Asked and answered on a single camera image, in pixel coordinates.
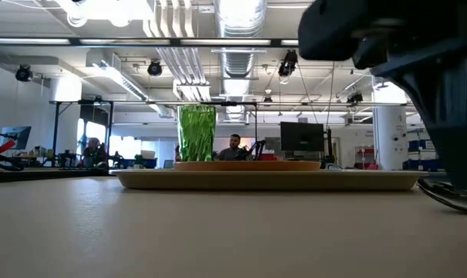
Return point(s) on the green faceted plastic cup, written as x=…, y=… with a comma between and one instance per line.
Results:
x=196, y=133

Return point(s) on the black overhead frame bar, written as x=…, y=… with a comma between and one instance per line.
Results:
x=140, y=42

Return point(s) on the small blue bin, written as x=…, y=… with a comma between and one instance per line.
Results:
x=150, y=163

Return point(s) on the person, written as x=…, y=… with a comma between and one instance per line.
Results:
x=94, y=154
x=233, y=152

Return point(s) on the white round column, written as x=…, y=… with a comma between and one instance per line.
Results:
x=387, y=135

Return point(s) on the small white box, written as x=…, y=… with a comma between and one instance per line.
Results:
x=148, y=154

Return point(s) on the cream rectangular tray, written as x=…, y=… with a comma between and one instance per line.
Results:
x=264, y=180

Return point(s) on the long white ceiling light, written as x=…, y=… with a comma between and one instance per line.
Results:
x=121, y=81

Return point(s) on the silver ventilation duct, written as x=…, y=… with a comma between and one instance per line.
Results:
x=239, y=58

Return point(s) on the blue labelled storage bin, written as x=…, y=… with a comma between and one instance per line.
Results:
x=420, y=145

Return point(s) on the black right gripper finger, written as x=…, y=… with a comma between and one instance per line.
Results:
x=453, y=116

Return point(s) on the black desk monitor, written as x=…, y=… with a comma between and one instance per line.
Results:
x=302, y=136

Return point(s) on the black frame stand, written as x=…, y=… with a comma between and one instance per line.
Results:
x=56, y=131

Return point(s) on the blue storage bin row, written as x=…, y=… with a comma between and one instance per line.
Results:
x=422, y=165

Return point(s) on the white shelf with red items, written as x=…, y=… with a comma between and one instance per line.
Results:
x=365, y=158

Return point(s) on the black red background robot arm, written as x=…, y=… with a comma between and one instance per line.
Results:
x=3, y=159

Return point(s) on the black ceiling-hung camera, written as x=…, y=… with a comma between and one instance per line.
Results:
x=24, y=73
x=288, y=63
x=154, y=68
x=356, y=98

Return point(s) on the black neighbouring table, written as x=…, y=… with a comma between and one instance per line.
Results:
x=44, y=175

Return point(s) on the orange round plate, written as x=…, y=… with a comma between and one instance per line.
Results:
x=248, y=166

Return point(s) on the tilted computer monitor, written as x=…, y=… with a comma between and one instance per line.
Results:
x=17, y=137

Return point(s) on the metal spoon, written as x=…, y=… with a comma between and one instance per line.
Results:
x=461, y=201

